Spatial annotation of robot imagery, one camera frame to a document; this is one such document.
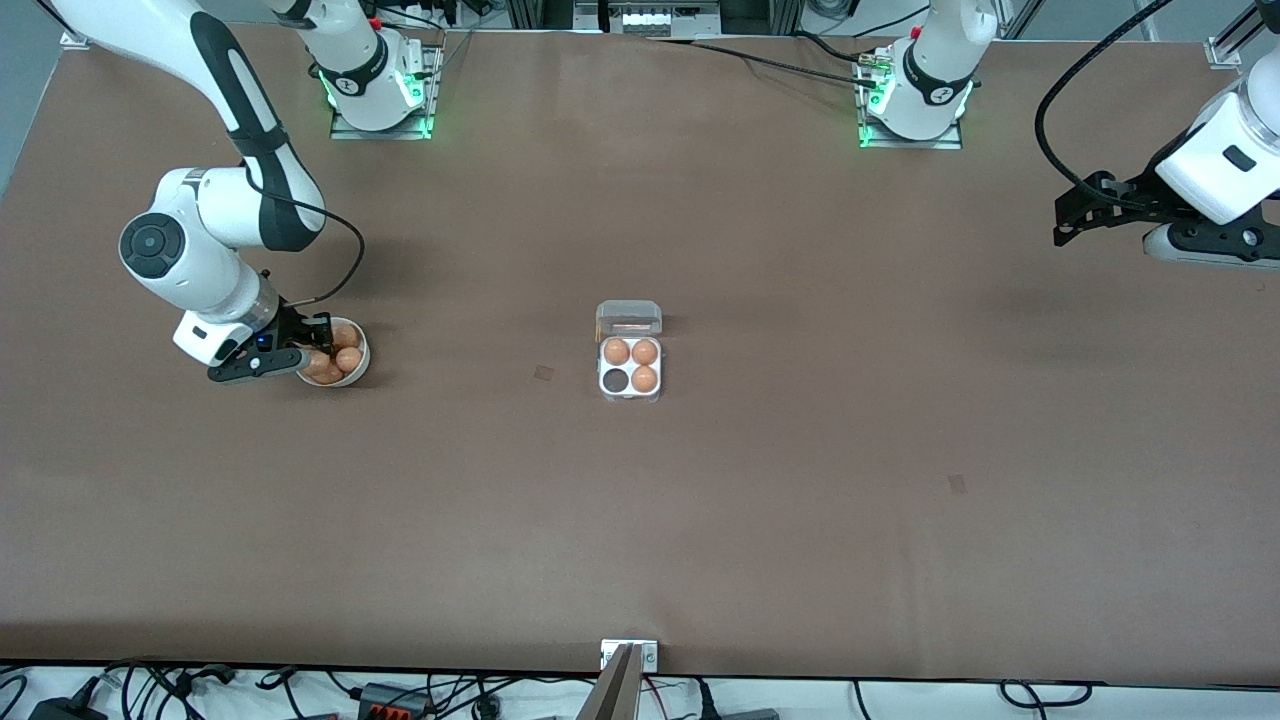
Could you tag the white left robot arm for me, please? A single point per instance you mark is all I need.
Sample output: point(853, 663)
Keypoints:
point(1220, 165)

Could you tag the aluminium frame profile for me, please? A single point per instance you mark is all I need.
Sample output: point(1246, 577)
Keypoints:
point(1250, 30)

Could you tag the black adapter with orange buttons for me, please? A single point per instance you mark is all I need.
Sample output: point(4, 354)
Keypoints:
point(395, 702)

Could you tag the small silver bracket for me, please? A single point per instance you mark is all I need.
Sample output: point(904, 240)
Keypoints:
point(650, 655)

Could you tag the flat black box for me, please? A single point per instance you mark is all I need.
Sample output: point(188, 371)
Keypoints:
point(740, 714)

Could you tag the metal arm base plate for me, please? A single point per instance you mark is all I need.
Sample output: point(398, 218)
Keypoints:
point(945, 143)
point(350, 133)

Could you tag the black power plug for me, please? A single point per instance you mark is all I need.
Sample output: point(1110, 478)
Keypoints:
point(65, 710)

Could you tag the grey power strip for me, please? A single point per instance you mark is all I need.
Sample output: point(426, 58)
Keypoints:
point(645, 18)

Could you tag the silver corner bracket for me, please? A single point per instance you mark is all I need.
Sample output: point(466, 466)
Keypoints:
point(1222, 52)
point(72, 40)

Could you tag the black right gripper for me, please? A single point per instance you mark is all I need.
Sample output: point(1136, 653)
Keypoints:
point(291, 324)

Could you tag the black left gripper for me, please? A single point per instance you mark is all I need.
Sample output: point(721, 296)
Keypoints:
point(1137, 193)

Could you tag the grey camera mount beam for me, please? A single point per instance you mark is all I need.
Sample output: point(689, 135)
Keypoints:
point(615, 695)

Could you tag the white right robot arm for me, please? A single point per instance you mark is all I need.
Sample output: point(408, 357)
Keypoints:
point(190, 260)

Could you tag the clear plastic egg box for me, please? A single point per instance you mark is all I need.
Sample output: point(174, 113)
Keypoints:
point(629, 320)

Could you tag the white ceramic bowl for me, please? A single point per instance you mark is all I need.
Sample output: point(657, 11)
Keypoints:
point(362, 368)

